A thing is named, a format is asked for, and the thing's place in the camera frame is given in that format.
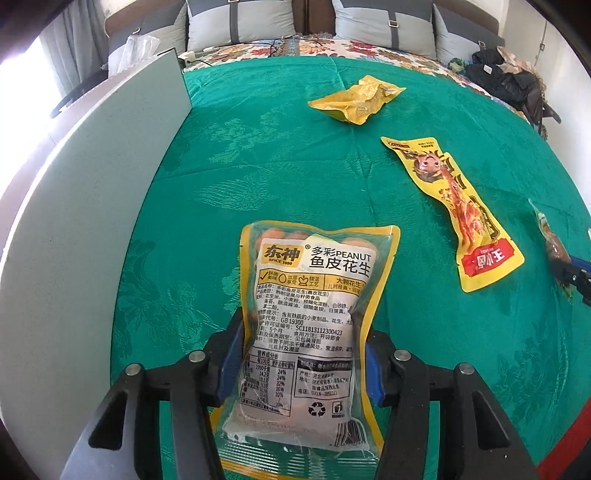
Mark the grey cushion far right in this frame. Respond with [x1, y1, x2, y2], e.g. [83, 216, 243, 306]
[432, 1, 505, 65]

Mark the green chicken leg snack pack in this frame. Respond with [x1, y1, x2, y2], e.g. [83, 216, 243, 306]
[528, 199, 571, 278]

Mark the brown headboard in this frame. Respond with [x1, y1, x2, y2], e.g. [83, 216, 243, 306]
[104, 0, 500, 37]

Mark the grey curtain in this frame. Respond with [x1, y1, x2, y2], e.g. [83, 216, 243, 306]
[39, 0, 108, 96]

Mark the grey cushion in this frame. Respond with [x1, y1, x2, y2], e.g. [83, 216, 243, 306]
[108, 1, 188, 56]
[332, 0, 436, 60]
[432, 1, 505, 65]
[186, 0, 296, 52]

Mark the grey cushion far left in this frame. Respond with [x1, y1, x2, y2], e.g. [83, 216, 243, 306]
[108, 1, 188, 56]

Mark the black clothes pile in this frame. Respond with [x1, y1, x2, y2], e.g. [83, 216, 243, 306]
[464, 46, 562, 139]

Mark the yellow long spicy snack pack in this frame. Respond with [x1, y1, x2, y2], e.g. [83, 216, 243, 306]
[381, 137, 525, 293]

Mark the clear plastic bag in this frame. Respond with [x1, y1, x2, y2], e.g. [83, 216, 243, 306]
[108, 34, 160, 77]

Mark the green satin bedspread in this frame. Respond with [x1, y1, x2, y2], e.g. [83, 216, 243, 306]
[110, 55, 591, 480]

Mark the yellow peanut snack bag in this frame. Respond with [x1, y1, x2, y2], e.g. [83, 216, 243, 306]
[214, 221, 401, 479]

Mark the white cardboard box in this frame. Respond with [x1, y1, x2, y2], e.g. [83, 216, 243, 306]
[1, 51, 191, 479]

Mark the floral bed sheet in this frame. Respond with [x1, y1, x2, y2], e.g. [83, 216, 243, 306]
[179, 35, 529, 122]

